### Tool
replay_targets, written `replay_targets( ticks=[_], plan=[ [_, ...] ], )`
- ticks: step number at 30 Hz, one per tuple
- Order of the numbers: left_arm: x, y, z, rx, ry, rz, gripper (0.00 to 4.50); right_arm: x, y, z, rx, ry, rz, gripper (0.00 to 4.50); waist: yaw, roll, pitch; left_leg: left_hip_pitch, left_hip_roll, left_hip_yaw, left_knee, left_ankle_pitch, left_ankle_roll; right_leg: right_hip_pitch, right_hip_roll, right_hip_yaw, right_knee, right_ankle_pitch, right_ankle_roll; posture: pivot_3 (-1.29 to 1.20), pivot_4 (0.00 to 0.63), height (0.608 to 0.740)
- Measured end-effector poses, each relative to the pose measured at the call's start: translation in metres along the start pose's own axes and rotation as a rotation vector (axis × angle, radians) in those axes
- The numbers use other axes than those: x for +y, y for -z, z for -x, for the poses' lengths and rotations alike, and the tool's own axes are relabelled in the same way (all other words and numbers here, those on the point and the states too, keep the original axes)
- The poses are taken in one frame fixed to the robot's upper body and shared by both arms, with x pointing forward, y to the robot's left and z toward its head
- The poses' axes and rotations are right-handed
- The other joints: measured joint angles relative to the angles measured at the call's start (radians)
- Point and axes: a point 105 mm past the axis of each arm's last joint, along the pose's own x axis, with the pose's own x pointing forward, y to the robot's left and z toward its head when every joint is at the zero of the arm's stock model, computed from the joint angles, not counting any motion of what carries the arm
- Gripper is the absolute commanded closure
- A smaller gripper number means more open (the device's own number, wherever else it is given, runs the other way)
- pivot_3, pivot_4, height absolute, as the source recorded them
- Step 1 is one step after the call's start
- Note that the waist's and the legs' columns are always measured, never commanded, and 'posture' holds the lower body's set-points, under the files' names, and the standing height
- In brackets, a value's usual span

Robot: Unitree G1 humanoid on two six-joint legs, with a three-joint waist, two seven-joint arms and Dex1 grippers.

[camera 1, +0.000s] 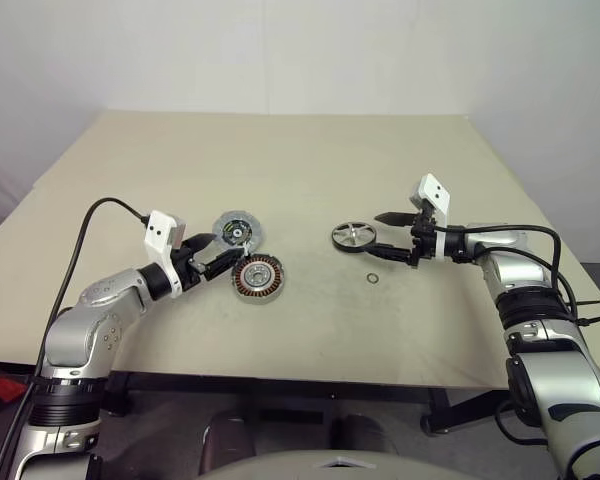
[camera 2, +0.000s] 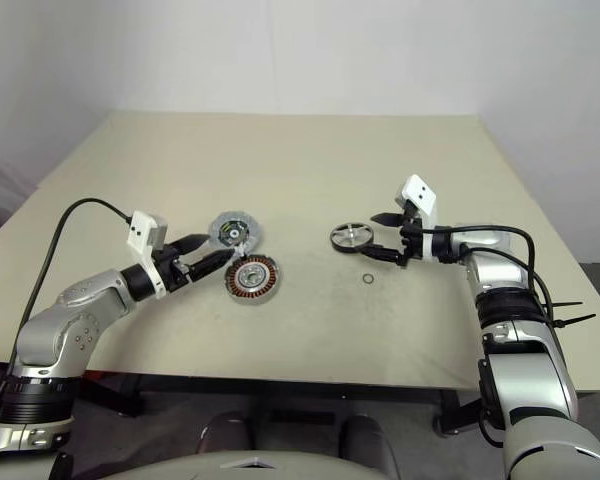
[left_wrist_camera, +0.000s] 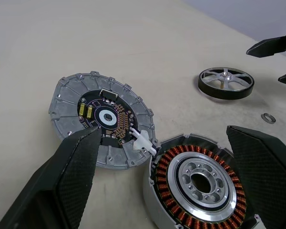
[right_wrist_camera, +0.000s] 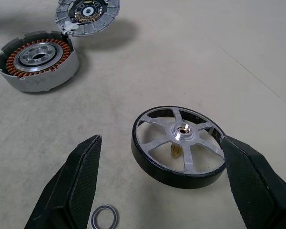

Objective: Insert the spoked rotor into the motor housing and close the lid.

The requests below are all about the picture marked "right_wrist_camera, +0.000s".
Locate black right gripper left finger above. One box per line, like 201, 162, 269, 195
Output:
23, 134, 102, 229

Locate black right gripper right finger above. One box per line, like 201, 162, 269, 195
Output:
220, 135, 286, 229

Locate small silver bearing ring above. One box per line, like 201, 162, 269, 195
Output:
90, 204, 118, 229

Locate black rotor silver spokes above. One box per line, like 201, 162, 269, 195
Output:
130, 105, 227, 184

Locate grey motor housing copper windings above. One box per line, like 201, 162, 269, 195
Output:
0, 30, 80, 93

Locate grey motor cover circuit board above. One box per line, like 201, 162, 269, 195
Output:
54, 0, 121, 38

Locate white wire connector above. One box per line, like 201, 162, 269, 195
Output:
61, 20, 80, 34

